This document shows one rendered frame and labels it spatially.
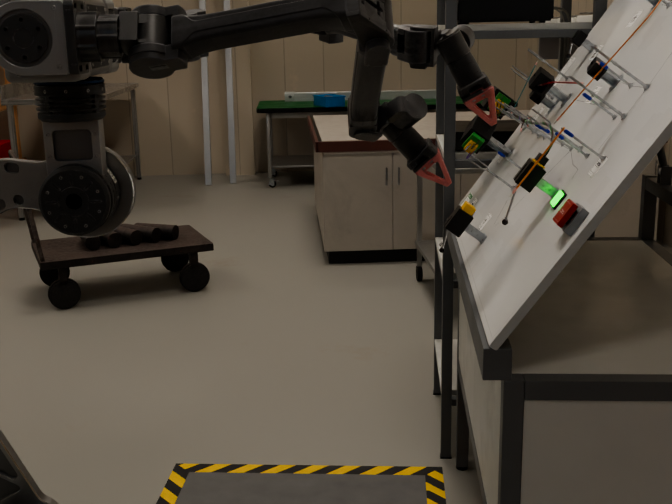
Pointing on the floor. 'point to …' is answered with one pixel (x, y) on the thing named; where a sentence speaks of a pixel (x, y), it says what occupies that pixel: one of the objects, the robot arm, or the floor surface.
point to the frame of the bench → (511, 490)
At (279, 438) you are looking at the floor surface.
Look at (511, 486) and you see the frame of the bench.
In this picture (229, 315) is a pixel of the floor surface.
